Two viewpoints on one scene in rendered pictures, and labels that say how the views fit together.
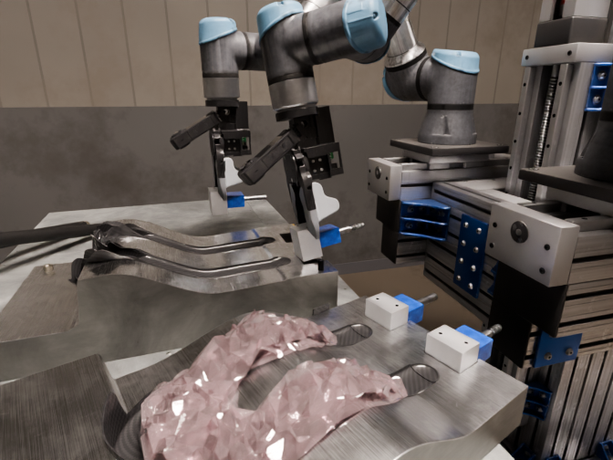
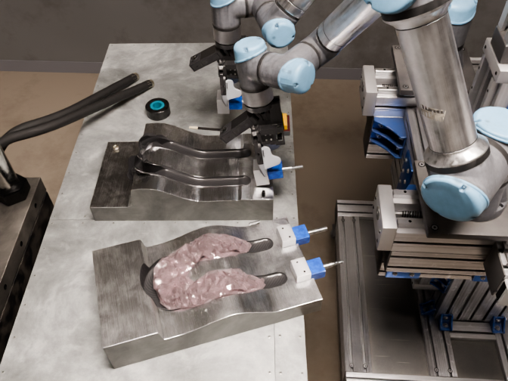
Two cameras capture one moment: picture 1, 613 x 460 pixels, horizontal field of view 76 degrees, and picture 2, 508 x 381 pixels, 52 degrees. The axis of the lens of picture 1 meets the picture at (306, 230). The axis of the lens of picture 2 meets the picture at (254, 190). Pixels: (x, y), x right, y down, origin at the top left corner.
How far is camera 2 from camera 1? 0.89 m
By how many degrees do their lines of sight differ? 34
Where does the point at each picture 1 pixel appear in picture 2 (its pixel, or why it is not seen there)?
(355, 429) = (224, 301)
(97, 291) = (140, 194)
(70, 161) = not seen: outside the picture
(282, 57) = (246, 80)
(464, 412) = (282, 302)
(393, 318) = (284, 243)
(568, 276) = (391, 247)
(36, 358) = (114, 215)
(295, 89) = (253, 99)
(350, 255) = not seen: hidden behind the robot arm
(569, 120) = not seen: hidden behind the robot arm
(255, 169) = (227, 136)
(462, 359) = (298, 279)
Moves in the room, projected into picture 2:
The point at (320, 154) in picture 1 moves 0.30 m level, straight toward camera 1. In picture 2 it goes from (269, 134) to (220, 223)
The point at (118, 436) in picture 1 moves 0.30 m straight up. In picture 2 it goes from (146, 275) to (119, 193)
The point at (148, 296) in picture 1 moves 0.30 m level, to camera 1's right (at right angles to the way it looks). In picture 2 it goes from (164, 199) to (271, 227)
